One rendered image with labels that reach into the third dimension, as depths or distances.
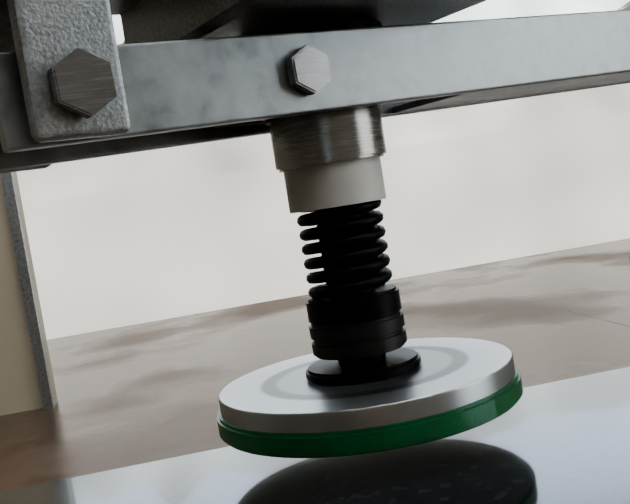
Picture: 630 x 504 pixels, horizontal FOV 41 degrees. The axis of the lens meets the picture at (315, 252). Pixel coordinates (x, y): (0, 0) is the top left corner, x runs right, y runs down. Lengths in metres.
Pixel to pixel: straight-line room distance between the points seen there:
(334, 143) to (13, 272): 4.89
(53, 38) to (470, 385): 0.31
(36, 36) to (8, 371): 5.07
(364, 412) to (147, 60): 0.24
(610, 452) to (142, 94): 0.36
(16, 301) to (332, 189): 4.89
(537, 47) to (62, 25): 0.36
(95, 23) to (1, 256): 4.98
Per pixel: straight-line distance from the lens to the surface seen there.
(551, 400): 0.70
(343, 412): 0.52
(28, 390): 5.49
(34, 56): 0.44
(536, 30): 0.67
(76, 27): 0.45
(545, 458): 0.57
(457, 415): 0.53
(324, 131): 0.57
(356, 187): 0.57
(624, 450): 0.58
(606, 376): 0.76
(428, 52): 0.59
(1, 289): 5.43
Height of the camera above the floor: 1.01
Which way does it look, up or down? 4 degrees down
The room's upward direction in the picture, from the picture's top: 9 degrees counter-clockwise
